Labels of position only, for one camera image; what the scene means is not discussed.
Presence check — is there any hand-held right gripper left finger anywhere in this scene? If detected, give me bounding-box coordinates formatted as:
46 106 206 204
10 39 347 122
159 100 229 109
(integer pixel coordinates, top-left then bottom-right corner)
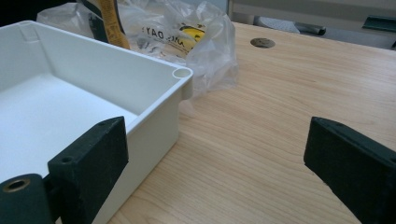
47 116 130 224

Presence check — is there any yellow and black packet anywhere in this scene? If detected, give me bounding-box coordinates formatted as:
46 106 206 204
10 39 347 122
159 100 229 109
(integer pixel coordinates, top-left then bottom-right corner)
78 0 132 50

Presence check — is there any round table grommet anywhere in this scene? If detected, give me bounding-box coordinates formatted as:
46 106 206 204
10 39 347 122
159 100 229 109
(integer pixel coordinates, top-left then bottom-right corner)
249 37 276 49

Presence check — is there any dark green object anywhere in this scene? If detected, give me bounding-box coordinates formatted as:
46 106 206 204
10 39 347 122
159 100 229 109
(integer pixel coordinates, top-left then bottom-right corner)
361 14 396 34

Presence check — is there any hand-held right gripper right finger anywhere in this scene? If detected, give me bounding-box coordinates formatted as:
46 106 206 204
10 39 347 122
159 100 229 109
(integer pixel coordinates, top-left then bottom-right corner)
304 116 396 224

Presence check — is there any grey cylindrical object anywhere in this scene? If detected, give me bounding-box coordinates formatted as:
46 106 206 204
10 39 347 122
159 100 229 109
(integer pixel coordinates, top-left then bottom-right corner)
253 16 327 36

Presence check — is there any clear plastic bag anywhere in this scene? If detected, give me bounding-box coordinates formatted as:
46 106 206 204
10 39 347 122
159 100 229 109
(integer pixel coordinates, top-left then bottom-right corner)
36 0 239 97

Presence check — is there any white plastic box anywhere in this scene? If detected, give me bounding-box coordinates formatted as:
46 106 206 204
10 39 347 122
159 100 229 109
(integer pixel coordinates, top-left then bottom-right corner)
0 20 194 224

